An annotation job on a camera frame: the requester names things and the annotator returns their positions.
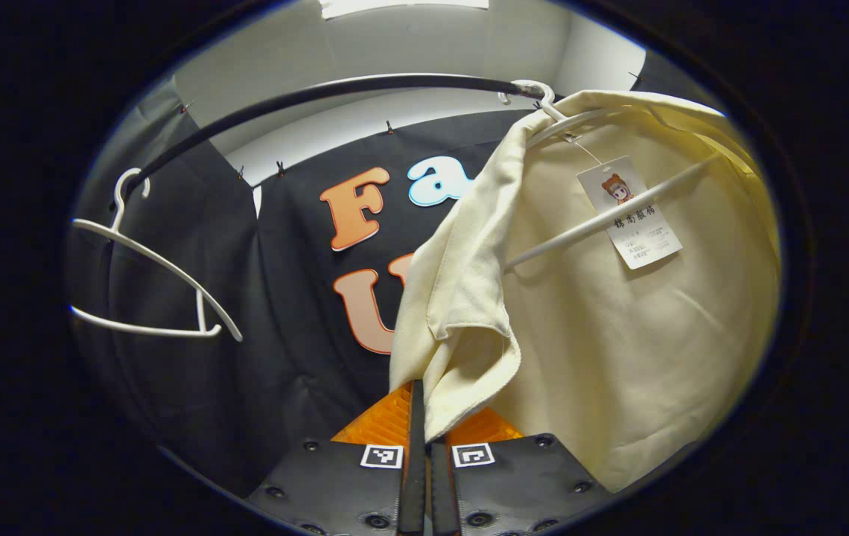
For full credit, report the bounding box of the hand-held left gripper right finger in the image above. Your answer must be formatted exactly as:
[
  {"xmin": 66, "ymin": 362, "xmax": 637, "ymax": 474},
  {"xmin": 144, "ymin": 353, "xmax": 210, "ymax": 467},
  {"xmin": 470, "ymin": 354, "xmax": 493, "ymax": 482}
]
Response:
[{"xmin": 428, "ymin": 406, "xmax": 615, "ymax": 536}]

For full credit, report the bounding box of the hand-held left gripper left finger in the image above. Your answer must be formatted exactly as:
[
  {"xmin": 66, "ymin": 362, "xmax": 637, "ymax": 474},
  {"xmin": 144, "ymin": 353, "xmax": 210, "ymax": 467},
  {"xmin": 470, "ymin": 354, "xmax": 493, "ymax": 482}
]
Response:
[{"xmin": 244, "ymin": 380, "xmax": 427, "ymax": 536}]

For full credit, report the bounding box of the cream button-up jacket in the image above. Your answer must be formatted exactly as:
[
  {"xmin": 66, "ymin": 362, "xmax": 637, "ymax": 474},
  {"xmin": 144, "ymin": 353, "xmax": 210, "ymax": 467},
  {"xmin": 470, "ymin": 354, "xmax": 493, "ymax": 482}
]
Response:
[{"xmin": 389, "ymin": 89, "xmax": 781, "ymax": 494}]

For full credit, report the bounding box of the white clothes hanger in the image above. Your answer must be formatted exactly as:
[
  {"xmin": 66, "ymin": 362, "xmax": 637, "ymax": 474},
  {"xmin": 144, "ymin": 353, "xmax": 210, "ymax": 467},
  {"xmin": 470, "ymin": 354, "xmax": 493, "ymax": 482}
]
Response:
[
  {"xmin": 69, "ymin": 167, "xmax": 244, "ymax": 343},
  {"xmin": 497, "ymin": 78, "xmax": 723, "ymax": 272}
]

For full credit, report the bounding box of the black backdrop cloth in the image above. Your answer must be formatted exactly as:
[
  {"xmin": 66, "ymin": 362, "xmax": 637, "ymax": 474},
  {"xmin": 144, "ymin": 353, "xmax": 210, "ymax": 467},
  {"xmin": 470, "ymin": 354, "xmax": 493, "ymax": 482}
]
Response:
[{"xmin": 67, "ymin": 52, "xmax": 727, "ymax": 496}]

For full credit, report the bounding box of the white paper hang tag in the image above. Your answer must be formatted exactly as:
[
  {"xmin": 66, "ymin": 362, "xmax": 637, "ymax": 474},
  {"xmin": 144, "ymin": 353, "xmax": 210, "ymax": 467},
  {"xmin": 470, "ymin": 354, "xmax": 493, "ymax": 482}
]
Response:
[{"xmin": 577, "ymin": 155, "xmax": 684, "ymax": 270}]

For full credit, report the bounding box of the black clothes rail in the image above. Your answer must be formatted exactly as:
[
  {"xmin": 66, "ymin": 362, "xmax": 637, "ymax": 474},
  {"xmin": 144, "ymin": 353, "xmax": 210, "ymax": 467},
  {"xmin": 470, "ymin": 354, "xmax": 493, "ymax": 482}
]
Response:
[{"xmin": 108, "ymin": 72, "xmax": 547, "ymax": 213}]

